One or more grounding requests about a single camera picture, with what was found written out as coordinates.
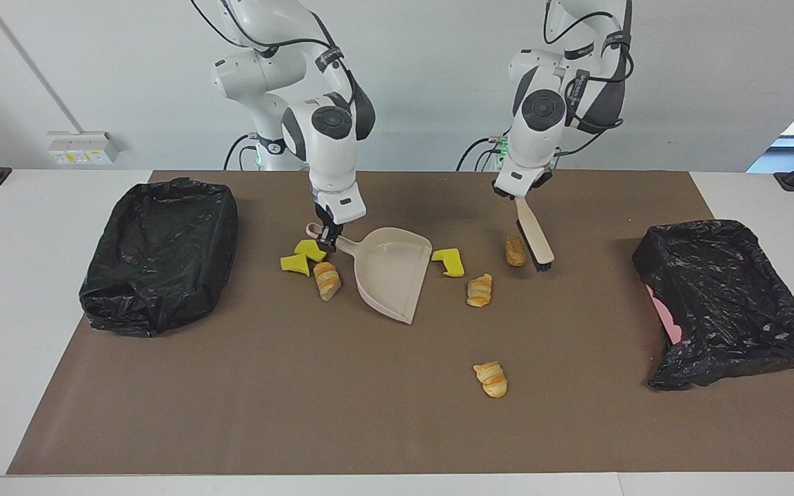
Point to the white wall conduit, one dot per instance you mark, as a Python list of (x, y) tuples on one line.
[(34, 69)]

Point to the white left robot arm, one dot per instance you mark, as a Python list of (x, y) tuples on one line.
[(542, 138)]

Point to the beige plastic dustpan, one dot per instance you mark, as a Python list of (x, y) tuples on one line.
[(393, 269)]

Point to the brown table mat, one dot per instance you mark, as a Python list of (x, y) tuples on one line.
[(231, 413)]

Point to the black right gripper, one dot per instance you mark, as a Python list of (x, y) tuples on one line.
[(327, 224)]

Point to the pink plastic bin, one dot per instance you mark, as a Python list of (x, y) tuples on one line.
[(669, 324)]

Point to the white wall socket box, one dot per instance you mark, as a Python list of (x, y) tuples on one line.
[(83, 148)]

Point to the striped croissant piece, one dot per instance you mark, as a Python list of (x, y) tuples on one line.
[(491, 379), (328, 281), (480, 291)]

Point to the brown bread roll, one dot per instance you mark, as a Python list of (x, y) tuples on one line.
[(514, 251)]

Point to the beige brush black bristles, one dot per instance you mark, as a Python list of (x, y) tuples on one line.
[(535, 238)]

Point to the yellow sponge piece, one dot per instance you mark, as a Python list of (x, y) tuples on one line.
[(307, 249), (451, 265), (293, 263)]

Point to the black trash bag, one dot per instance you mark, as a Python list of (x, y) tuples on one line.
[(156, 255), (728, 296)]

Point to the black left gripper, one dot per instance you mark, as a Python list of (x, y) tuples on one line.
[(543, 178)]

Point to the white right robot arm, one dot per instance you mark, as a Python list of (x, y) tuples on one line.
[(331, 158)]

